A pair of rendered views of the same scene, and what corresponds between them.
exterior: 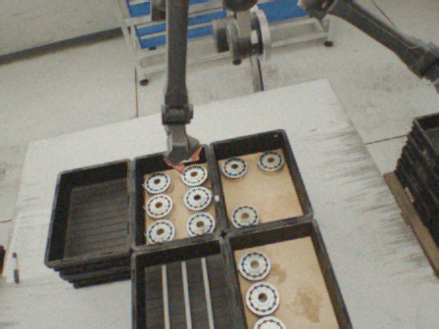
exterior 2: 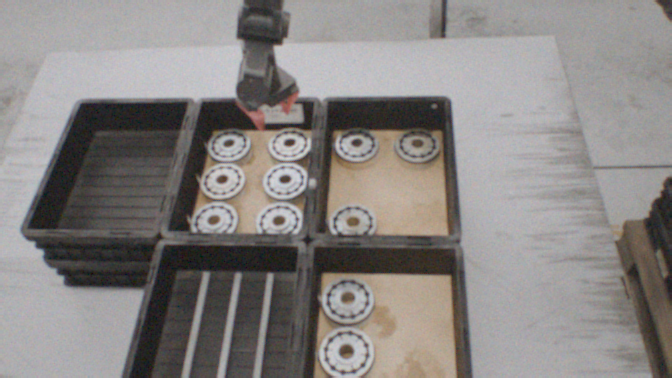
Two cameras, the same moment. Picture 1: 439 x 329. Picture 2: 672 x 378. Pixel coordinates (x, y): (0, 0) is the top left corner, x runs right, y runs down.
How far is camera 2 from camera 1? 0.16 m
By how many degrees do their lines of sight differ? 5
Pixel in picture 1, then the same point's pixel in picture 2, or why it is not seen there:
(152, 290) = (179, 306)
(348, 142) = (561, 145)
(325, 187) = (503, 209)
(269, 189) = (405, 190)
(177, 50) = not seen: outside the picture
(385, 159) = (637, 199)
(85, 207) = (109, 162)
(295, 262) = (415, 311)
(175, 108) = (260, 13)
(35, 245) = (21, 210)
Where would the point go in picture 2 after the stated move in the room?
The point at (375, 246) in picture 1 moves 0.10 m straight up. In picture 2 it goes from (563, 320) to (574, 297)
